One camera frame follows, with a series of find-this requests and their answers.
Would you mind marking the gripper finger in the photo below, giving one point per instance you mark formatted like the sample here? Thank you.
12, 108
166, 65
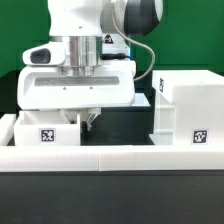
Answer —
70, 116
90, 115

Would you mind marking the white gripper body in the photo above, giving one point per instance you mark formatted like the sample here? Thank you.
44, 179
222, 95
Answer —
111, 85

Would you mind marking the white drawer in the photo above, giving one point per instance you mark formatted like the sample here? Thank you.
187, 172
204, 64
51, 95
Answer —
47, 128

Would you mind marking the white drawer cabinet box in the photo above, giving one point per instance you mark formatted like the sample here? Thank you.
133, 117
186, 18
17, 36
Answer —
189, 107

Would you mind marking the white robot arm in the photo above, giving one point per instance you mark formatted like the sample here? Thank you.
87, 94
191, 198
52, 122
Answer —
73, 71

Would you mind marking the white marker sheet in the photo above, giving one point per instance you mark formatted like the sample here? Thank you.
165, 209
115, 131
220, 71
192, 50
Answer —
141, 100

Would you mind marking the white left fence block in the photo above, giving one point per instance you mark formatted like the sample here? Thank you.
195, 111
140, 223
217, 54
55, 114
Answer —
6, 128

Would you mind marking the white front fence wall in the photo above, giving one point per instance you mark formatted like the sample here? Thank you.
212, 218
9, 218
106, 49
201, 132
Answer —
110, 158

